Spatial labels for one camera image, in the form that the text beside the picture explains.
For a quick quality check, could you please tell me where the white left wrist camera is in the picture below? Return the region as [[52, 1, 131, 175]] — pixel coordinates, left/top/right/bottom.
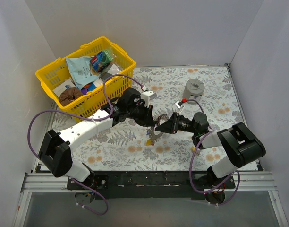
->
[[140, 90, 157, 106]]

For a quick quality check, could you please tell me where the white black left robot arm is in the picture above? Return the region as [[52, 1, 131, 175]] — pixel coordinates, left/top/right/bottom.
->
[[39, 88, 157, 189]]

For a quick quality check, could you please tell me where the brown round pastry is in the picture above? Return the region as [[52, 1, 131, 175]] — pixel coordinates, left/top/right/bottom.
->
[[59, 87, 84, 106]]

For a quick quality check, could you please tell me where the light blue chips bag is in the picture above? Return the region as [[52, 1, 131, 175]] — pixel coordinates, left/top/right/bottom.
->
[[66, 56, 100, 89]]

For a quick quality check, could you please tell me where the blue green sponge pack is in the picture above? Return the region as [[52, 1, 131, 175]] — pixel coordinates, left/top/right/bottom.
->
[[89, 50, 113, 72]]

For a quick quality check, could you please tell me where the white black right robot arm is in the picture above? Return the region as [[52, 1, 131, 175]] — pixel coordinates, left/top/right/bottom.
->
[[155, 112, 266, 188]]

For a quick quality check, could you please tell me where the yellow plastic basket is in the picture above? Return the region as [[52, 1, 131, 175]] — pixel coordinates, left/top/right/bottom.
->
[[35, 36, 136, 117]]

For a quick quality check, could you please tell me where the grey tape roll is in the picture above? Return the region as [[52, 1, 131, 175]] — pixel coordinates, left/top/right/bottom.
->
[[182, 79, 205, 102]]

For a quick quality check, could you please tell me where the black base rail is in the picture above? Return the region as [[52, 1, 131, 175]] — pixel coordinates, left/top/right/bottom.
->
[[66, 170, 236, 201]]

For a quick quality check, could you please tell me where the aluminium frame rail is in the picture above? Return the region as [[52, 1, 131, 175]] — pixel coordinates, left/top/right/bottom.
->
[[21, 171, 277, 192]]

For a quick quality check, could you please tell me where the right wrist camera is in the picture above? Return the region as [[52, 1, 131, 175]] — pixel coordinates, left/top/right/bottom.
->
[[174, 100, 184, 115]]

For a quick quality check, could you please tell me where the white card box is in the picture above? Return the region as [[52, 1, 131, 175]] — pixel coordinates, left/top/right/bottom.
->
[[53, 79, 76, 98]]

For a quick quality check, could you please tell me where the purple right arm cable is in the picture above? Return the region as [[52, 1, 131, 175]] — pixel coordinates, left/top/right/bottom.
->
[[182, 98, 241, 205]]

